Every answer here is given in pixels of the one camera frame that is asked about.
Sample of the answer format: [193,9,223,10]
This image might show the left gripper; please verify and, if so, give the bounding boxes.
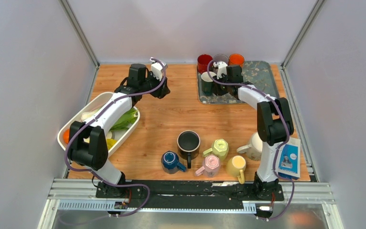
[140,70,171,100]

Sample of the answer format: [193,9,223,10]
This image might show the dark green mug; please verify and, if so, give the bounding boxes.
[201,72,216,96]

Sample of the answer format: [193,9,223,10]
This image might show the lilac grey mug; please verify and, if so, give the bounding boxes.
[213,54,229,64]

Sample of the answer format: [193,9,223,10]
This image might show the red mug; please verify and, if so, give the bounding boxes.
[197,54,213,74]

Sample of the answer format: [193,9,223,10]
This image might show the orange mug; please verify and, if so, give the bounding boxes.
[228,53,245,68]

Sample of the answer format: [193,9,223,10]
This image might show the light green faceted mug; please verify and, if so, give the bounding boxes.
[203,139,229,161]

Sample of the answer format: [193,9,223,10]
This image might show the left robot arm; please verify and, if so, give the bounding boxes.
[64,58,170,198]

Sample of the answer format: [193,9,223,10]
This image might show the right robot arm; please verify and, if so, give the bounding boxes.
[211,65,294,199]

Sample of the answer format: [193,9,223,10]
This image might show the black mug with gold rim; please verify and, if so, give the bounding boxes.
[177,130,201,169]

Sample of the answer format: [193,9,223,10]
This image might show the cream white mug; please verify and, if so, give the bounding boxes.
[236,132,263,161]

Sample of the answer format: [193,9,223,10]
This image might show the navy blue mug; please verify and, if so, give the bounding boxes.
[161,151,187,174]

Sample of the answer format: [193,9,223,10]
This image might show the yellow mug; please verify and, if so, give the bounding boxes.
[225,155,246,184]

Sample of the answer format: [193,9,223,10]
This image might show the pink faceted mug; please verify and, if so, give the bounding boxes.
[195,155,221,177]

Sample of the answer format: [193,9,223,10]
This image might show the floral blue tray mat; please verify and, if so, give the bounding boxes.
[197,61,280,104]

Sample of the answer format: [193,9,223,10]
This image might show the green leafy vegetable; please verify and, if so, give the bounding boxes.
[110,108,138,132]

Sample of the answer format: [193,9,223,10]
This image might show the bok choy vegetable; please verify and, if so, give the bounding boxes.
[81,109,99,122]

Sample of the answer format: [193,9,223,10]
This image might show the blue and white box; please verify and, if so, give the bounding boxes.
[277,137,301,180]

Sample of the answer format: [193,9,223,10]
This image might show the small orange pumpkin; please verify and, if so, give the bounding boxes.
[62,129,70,145]

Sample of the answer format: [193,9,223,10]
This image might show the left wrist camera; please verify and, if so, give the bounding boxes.
[151,62,163,81]

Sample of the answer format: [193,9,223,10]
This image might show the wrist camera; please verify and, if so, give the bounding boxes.
[151,62,163,81]
[213,61,228,79]

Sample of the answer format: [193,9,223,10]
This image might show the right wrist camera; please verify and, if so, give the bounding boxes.
[213,61,228,79]

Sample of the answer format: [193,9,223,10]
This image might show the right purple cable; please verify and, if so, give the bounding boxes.
[207,59,296,221]

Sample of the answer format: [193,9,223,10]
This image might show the purple cable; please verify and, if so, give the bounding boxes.
[63,57,168,218]
[207,59,296,221]

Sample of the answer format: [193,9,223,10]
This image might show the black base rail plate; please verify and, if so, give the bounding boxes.
[95,180,284,209]

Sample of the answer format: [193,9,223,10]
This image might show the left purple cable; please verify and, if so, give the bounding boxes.
[63,57,168,218]

